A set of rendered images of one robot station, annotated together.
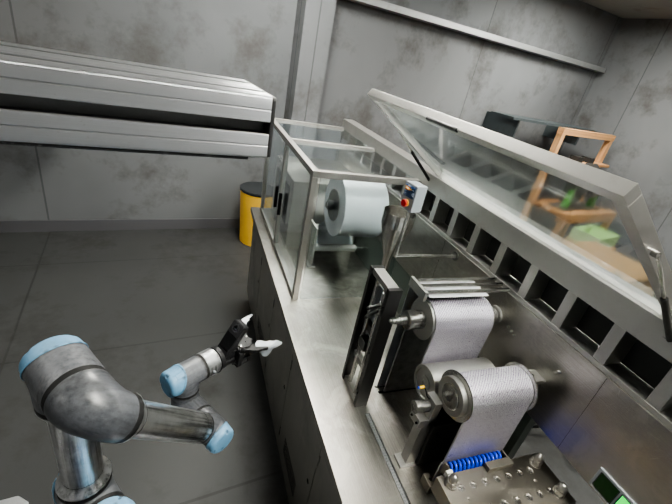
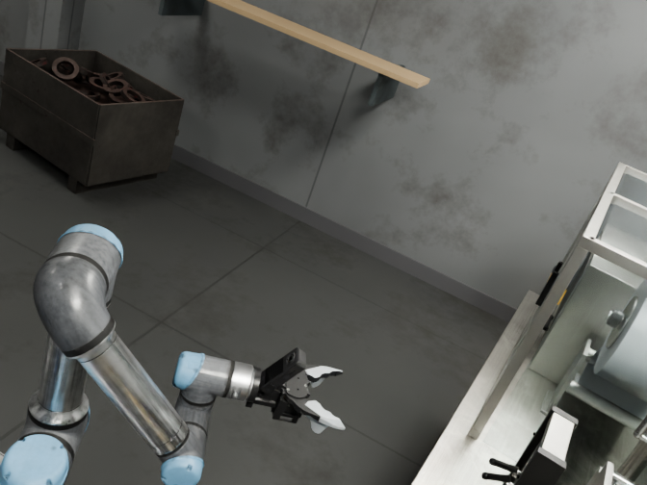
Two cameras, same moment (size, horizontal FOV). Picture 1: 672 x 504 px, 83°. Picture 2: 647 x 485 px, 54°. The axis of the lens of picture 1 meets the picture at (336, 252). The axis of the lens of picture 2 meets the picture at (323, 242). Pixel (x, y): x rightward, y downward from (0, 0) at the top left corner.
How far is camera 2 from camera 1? 47 cm
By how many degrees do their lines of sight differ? 39
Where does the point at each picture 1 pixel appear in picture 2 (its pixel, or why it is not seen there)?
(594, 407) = not seen: outside the picture
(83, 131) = not seen: outside the picture
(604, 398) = not seen: outside the picture
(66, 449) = (50, 347)
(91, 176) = (373, 174)
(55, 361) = (76, 241)
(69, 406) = (47, 278)
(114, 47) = (476, 28)
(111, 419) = (66, 318)
